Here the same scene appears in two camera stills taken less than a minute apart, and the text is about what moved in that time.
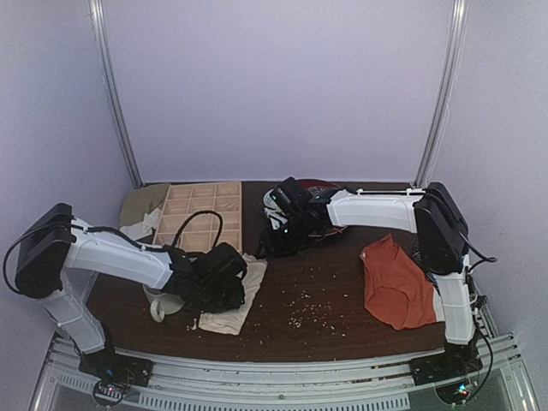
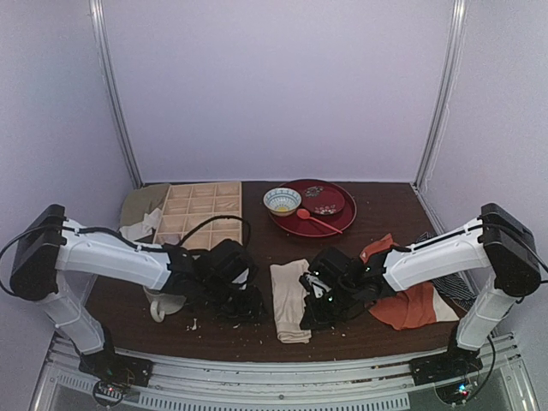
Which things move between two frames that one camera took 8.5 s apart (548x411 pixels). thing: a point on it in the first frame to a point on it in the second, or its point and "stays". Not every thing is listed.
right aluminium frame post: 452,71 stays
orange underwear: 396,292 stays
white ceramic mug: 162,304 stays
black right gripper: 274,241 to 314,306
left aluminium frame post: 98,31 stays
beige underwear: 233,321 to 289,295
